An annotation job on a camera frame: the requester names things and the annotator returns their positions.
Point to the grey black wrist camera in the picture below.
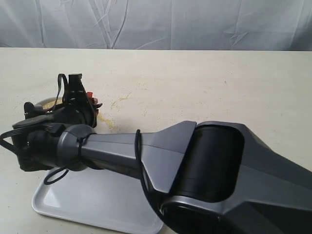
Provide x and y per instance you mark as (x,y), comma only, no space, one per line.
(36,114)

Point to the grain pile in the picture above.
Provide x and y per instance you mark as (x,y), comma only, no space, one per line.
(114,116)

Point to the white wrinkled backdrop cloth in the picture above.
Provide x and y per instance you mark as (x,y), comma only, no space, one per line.
(157,24)

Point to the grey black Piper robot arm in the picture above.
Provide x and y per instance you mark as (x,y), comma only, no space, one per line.
(205,178)

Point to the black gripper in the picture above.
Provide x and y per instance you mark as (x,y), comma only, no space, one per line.
(80,107)

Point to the white ceramic bowl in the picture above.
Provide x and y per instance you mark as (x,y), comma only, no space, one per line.
(50,98)

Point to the beige grainy powder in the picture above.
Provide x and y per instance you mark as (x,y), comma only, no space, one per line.
(50,104)

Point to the white rectangular plastic tray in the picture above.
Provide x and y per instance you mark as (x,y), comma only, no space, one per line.
(99,198)

